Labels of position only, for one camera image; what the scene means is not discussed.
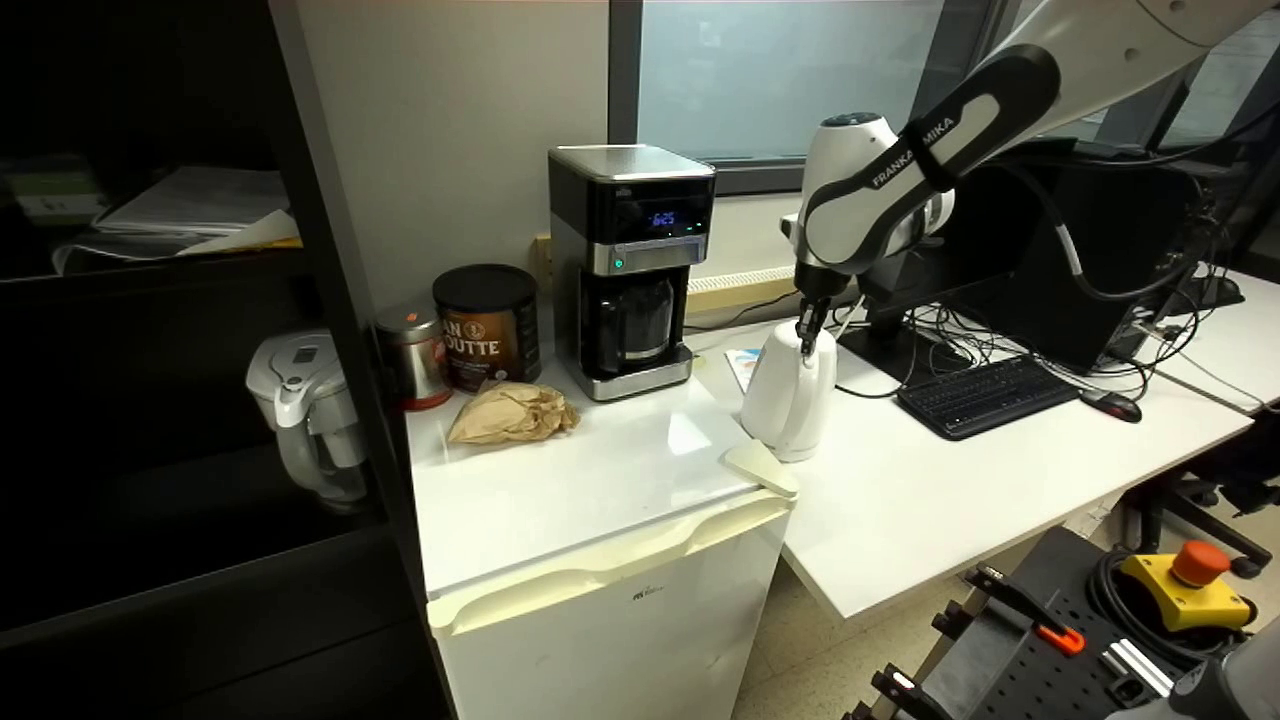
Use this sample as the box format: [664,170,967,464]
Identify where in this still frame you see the black steel coffee maker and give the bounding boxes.
[548,145,715,405]

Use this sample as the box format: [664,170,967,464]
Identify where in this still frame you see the white electric kettle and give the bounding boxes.
[700,319,836,464]

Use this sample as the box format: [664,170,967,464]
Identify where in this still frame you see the black orange clamp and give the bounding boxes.
[874,665,951,720]
[974,565,1090,655]

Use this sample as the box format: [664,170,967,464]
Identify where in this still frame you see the stack of papers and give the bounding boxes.
[53,166,306,278]

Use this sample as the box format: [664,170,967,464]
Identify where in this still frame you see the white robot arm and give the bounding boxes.
[792,0,1276,356]

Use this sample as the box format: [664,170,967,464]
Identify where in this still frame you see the white mini fridge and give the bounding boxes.
[405,380,795,720]

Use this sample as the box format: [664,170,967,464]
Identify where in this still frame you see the yellow emergency stop button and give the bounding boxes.
[1121,539,1258,634]

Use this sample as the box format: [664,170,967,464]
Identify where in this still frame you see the black shelf unit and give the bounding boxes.
[0,0,450,720]

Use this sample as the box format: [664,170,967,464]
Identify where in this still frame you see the brown paper bag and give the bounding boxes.
[450,385,578,448]

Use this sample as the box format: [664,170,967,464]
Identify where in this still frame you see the black keyboard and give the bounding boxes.
[895,356,1078,442]

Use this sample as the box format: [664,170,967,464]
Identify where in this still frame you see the black computer monitor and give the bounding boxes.
[839,142,1198,380]

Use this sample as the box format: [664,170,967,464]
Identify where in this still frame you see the small red metal can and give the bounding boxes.
[382,309,452,411]

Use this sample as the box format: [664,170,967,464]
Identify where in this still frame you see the black coffee can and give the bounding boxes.
[433,263,539,394]

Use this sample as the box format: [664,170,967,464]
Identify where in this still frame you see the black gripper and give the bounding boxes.
[795,263,854,356]

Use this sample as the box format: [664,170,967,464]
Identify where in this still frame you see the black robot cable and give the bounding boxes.
[1014,92,1280,313]

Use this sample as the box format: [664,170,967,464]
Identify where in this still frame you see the white blue plastic packet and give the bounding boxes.
[723,348,760,380]

